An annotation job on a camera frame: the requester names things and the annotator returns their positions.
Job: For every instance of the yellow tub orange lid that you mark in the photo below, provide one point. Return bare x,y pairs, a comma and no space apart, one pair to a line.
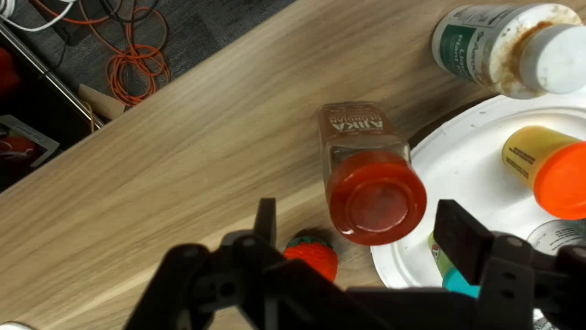
550,172

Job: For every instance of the small red tomato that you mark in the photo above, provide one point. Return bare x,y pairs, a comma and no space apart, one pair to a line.
314,254

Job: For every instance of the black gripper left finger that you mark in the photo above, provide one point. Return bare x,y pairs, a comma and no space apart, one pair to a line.
202,287

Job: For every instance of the beige wooden wedge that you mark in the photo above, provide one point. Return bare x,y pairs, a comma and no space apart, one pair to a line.
101,104

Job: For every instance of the white round plate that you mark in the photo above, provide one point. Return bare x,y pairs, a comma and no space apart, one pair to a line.
464,172

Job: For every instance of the white bottle green label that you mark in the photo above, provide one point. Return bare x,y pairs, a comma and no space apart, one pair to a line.
477,49

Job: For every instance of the black metal frame bar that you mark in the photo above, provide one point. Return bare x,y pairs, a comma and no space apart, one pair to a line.
56,84

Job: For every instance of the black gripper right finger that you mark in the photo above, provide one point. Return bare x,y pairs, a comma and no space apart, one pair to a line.
525,287

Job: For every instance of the green tub teal lid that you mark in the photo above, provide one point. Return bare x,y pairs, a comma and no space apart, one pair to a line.
459,283

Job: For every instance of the spice bottle orange cap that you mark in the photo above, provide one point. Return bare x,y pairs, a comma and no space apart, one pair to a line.
373,195

